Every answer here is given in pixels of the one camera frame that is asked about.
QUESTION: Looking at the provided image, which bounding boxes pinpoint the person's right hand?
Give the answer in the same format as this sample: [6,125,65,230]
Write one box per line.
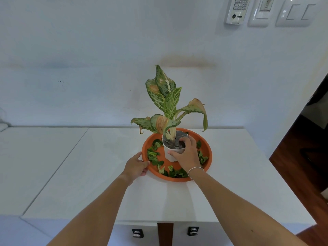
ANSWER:
[168,136,202,173]

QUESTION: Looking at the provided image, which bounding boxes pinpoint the person's left hand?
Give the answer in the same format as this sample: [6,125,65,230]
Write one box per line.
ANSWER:
[122,152,151,186]

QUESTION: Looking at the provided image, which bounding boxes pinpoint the white plastic plant pot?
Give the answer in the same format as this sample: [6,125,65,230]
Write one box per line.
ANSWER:
[162,130,189,162]

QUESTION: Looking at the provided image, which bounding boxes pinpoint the round orange plant saucer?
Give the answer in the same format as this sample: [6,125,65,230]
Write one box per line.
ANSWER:
[141,128,213,183]

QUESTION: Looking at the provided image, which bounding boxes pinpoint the person's right forearm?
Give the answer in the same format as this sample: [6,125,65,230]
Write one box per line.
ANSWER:
[189,168,309,246]

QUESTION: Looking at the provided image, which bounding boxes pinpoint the person's left forearm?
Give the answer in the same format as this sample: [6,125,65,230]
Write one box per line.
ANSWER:
[47,174,131,246]

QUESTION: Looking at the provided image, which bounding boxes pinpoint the dark potting soil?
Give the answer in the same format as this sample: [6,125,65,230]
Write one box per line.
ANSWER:
[165,137,186,149]

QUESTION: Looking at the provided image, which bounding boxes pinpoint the pile of cut green leaves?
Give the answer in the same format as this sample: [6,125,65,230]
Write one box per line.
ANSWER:
[146,132,209,178]

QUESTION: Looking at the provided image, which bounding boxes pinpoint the speckled green leafy plant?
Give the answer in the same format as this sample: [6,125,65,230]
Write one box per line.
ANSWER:
[131,65,208,143]

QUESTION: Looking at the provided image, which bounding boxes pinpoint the white cabinet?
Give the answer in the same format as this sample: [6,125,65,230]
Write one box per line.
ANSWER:
[22,128,317,246]

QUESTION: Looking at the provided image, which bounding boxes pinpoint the white side table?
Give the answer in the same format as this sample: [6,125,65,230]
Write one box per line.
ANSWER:
[0,127,89,217]

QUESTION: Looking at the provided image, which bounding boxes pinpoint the white string bracelet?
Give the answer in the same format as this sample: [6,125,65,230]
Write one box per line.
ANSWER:
[187,166,205,180]

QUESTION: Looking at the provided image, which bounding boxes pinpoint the white wall remote controller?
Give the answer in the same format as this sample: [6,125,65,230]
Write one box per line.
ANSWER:
[225,0,253,25]

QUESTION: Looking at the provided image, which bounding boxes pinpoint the white wall control panel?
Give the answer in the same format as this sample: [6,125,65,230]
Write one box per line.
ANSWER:
[247,0,279,28]

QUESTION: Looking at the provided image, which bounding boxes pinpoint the white double light switch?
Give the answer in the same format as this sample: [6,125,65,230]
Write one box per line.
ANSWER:
[275,0,324,27]

